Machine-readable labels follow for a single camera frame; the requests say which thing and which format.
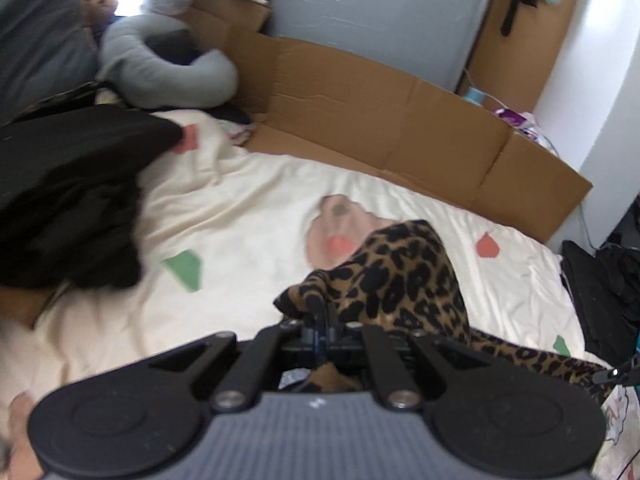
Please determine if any light blue bottle cap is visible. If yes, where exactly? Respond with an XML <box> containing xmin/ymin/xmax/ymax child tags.
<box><xmin>462</xmin><ymin>86</ymin><xmax>486</xmax><ymax>107</ymax></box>

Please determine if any brown cardboard sheet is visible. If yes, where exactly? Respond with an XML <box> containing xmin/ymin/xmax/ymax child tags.
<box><xmin>182</xmin><ymin>0</ymin><xmax>591</xmax><ymax>242</ymax></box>

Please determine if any cream cartoon bear bedsheet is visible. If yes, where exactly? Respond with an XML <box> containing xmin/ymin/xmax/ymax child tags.
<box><xmin>0</xmin><ymin>86</ymin><xmax>640</xmax><ymax>480</ymax></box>

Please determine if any dark grey pillow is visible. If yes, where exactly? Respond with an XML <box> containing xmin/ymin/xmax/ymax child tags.
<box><xmin>1</xmin><ymin>0</ymin><xmax>98</xmax><ymax>125</ymax></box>

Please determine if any black clothes pile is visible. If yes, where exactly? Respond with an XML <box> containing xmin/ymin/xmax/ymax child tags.
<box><xmin>1</xmin><ymin>105</ymin><xmax>183</xmax><ymax>289</ymax></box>

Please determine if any grey neck pillow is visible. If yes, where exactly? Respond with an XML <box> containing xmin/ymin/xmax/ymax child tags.
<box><xmin>98</xmin><ymin>13</ymin><xmax>239</xmax><ymax>110</ymax></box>

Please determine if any black garment at bedside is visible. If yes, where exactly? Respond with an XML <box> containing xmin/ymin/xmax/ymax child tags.
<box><xmin>561</xmin><ymin>232</ymin><xmax>639</xmax><ymax>365</ymax></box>

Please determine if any person's left hand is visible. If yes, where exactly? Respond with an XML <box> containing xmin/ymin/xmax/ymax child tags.
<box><xmin>9</xmin><ymin>391</ymin><xmax>43</xmax><ymax>480</ymax></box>

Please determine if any leopard print garment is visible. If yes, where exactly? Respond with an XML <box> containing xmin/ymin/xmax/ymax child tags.
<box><xmin>274</xmin><ymin>220</ymin><xmax>614</xmax><ymax>404</ymax></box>

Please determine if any brown teddy bear toy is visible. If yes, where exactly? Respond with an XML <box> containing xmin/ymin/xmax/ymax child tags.
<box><xmin>82</xmin><ymin>0</ymin><xmax>118</xmax><ymax>26</ymax></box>

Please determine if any grey upright mattress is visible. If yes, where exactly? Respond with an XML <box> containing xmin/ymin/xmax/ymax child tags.
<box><xmin>266</xmin><ymin>0</ymin><xmax>489</xmax><ymax>91</ymax></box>

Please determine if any purple white plastic bag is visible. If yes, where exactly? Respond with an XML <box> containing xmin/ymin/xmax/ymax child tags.
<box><xmin>494</xmin><ymin>107</ymin><xmax>538</xmax><ymax>134</ymax></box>

